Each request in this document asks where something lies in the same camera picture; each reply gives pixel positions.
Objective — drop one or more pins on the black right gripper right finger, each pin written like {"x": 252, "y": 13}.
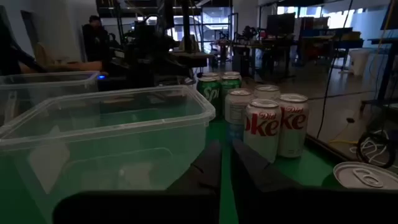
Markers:
{"x": 255, "y": 177}

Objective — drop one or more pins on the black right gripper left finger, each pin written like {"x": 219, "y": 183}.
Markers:
{"x": 205, "y": 174}

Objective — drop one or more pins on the silver Diet Coke can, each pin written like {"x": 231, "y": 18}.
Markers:
{"x": 262, "y": 130}
{"x": 293, "y": 124}
{"x": 232, "y": 73}
{"x": 211, "y": 74}

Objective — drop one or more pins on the green Sprite can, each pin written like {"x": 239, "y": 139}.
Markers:
{"x": 367, "y": 175}
{"x": 231, "y": 83}
{"x": 209, "y": 93}

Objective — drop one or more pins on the white blue Spindrift can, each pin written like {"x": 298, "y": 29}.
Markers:
{"x": 236, "y": 109}
{"x": 266, "y": 91}

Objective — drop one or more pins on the clear plastic bin with label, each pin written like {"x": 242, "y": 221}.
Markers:
{"x": 93, "y": 149}

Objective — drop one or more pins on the person's forearm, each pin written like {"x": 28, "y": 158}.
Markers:
{"x": 74, "y": 66}

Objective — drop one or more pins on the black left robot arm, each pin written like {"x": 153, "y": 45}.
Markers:
{"x": 149, "y": 37}

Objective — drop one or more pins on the person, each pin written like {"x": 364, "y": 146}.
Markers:
{"x": 94, "y": 40}

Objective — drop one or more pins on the black workbench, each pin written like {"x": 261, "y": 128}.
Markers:
{"x": 264, "y": 46}

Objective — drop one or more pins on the black background monitor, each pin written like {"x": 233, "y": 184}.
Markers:
{"x": 281, "y": 24}

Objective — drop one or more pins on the white paper label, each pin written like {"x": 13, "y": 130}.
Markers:
{"x": 49, "y": 168}

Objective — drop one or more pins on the white trash bin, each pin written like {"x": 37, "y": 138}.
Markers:
{"x": 359, "y": 62}

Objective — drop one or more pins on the black metal stand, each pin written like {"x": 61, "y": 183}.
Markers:
{"x": 388, "y": 77}

